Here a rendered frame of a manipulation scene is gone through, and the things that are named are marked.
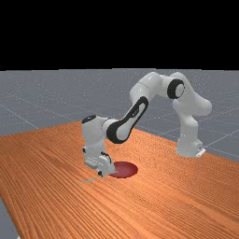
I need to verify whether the red plate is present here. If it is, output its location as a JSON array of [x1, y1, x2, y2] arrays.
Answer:
[[108, 161, 139, 179]]

